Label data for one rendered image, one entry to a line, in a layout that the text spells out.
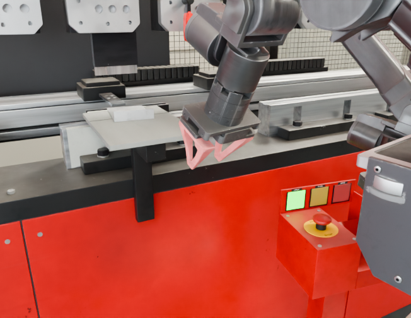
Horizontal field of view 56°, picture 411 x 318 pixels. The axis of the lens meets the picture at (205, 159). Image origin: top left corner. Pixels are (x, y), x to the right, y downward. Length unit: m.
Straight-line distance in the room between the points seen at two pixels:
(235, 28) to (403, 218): 0.30
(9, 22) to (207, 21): 0.45
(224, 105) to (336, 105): 0.81
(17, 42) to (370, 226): 1.19
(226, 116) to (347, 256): 0.45
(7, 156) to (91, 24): 2.58
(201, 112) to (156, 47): 0.98
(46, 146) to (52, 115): 2.27
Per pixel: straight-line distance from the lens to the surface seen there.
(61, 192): 0.84
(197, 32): 0.54
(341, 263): 0.86
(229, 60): 0.49
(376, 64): 0.81
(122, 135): 0.73
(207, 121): 0.53
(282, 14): 0.47
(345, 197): 0.99
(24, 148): 3.40
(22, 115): 1.17
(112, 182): 0.85
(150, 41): 1.50
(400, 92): 0.78
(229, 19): 0.46
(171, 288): 1.05
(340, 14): 0.36
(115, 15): 0.90
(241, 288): 1.17
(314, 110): 1.23
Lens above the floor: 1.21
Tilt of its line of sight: 20 degrees down
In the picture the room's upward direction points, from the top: straight up
